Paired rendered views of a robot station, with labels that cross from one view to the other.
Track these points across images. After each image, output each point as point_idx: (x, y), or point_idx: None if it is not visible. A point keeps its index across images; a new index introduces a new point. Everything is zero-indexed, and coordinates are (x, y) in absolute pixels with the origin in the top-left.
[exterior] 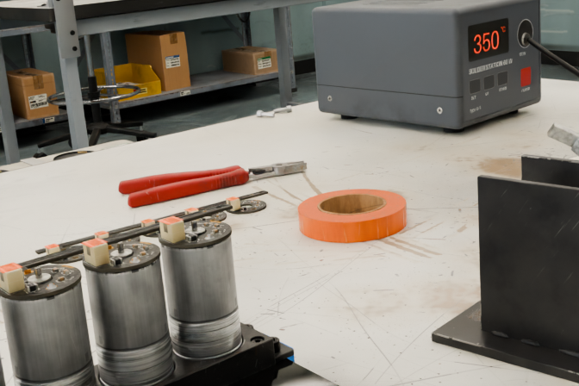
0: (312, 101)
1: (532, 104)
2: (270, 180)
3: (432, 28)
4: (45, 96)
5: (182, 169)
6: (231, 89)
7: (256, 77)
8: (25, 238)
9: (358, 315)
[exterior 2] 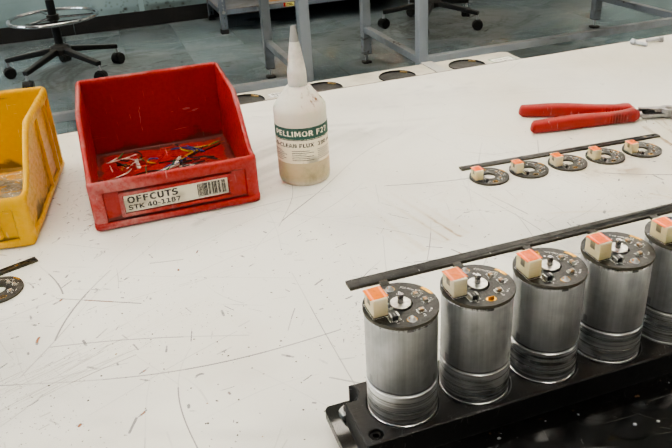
0: None
1: None
2: (658, 121)
3: None
4: None
5: (570, 95)
6: None
7: None
8: (447, 151)
9: None
